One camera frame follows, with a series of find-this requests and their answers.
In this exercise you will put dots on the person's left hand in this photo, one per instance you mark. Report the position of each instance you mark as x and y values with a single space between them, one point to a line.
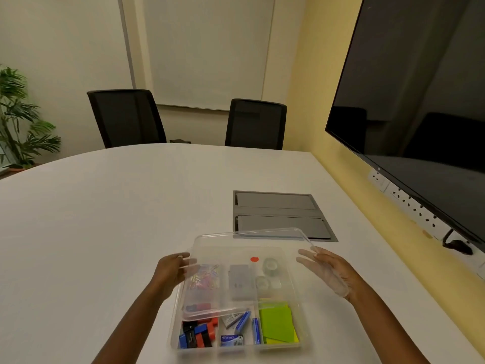
166 274

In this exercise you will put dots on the person's right hand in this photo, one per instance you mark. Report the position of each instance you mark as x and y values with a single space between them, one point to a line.
339 271

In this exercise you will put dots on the person's left thumb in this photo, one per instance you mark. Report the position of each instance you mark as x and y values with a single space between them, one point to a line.
183 256

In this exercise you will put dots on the person's right fingers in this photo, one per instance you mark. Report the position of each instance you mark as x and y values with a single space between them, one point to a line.
312 261

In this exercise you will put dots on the clear plastic lid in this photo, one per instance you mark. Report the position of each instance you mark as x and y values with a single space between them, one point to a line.
242 242

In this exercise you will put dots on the person's right forearm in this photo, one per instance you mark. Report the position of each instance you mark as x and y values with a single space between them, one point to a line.
382 326

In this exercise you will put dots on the person's left forearm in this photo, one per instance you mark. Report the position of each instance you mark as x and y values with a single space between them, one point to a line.
130 329

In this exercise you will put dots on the pile of coloured paper clips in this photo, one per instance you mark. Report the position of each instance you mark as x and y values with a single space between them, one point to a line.
204 277

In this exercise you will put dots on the clear tape roll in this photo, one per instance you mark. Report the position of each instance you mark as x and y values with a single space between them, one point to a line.
271 266
265 285

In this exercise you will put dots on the grey flat box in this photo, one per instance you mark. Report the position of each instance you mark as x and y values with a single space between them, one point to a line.
240 282

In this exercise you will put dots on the clear plastic organizer tray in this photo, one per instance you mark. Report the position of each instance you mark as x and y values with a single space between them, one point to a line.
295 329

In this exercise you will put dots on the green sticky note pad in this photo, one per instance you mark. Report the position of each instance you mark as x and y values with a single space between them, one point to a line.
276 324

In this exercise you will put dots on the yellow sticky note pad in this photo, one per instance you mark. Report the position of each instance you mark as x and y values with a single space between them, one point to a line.
295 337

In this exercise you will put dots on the pile of coloured binder clips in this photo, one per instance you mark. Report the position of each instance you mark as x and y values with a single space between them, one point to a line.
199 333

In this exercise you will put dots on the grey staple box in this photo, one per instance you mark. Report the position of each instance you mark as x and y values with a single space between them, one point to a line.
230 320

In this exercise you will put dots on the blue pen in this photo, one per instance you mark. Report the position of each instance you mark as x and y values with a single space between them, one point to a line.
256 331

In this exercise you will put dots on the blue staple box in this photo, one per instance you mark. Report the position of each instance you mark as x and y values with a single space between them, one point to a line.
231 340

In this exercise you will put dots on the black power plug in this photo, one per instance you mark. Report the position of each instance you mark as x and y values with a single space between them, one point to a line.
458 245

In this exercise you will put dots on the black mesh office chair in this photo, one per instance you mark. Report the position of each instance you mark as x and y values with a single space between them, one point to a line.
127 117
255 124

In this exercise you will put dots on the white roller blind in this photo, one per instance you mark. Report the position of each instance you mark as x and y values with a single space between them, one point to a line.
208 49

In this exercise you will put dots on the green potted plant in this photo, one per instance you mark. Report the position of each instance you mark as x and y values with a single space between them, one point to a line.
19 117

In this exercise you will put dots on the white wall socket strip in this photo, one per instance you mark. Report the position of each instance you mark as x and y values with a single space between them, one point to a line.
403 199

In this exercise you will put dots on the black wall television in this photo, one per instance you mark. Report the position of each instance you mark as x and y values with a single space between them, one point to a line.
413 90

